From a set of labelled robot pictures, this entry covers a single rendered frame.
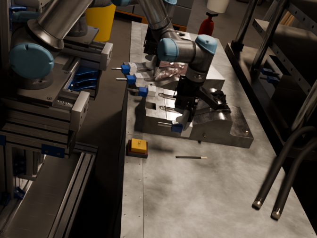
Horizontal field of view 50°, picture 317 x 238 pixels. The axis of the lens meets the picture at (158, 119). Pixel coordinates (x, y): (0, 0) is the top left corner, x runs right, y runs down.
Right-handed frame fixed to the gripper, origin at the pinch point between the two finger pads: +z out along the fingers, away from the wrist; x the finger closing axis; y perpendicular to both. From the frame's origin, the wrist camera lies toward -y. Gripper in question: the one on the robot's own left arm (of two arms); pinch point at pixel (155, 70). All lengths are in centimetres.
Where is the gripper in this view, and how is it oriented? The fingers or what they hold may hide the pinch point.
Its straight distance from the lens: 151.5
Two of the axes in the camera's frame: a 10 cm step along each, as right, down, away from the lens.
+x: 0.5, 5.8, -8.2
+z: -2.2, 8.0, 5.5
